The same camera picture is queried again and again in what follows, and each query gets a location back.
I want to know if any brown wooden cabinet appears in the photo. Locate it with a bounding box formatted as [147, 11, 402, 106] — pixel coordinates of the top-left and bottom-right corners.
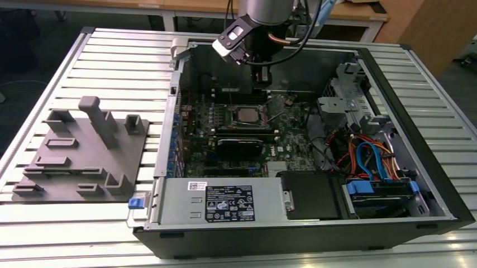
[375, 0, 477, 78]

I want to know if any metal socket cover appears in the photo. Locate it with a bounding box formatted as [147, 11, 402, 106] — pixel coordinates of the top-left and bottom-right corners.
[262, 93, 298, 118]

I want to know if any black expansion slot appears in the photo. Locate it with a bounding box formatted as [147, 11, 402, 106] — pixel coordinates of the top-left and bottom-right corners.
[203, 167, 268, 178]

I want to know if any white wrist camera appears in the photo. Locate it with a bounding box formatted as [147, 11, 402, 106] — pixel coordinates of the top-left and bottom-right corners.
[211, 16, 259, 66]

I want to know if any CPU socket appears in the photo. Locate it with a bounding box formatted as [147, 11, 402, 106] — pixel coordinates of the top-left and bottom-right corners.
[227, 104, 275, 130]

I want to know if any blue wire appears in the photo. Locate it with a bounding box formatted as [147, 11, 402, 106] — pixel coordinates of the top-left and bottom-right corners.
[355, 141, 393, 184]

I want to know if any black PC case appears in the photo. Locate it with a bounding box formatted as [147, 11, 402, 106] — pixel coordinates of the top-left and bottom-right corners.
[125, 37, 474, 260]

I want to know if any grey power supply unit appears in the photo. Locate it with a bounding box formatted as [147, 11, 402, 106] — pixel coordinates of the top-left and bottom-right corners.
[145, 178, 291, 224]

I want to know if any hard disk in blue carrier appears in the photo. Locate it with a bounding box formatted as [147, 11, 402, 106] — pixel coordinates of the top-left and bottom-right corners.
[345, 178, 421, 220]

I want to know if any black wire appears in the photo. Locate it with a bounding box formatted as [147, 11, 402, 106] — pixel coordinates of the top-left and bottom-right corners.
[304, 106, 338, 171]

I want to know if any orange wire bundle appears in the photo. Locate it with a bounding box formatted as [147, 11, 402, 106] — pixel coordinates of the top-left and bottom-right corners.
[337, 133, 369, 179]
[371, 141, 410, 181]

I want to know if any grey parts rack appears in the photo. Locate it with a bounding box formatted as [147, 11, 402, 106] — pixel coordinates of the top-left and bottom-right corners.
[10, 96, 152, 202]

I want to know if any green motherboard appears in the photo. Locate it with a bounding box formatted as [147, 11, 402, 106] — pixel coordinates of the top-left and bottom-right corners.
[178, 83, 320, 178]

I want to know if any black plastic shroud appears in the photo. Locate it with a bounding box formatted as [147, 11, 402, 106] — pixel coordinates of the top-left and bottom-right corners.
[275, 170, 351, 221]

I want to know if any black graphics card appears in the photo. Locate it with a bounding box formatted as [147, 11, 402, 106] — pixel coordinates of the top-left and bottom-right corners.
[215, 138, 266, 159]

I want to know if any grey metal drive cage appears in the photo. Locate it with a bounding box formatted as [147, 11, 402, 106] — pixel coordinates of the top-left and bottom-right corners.
[315, 63, 397, 135]

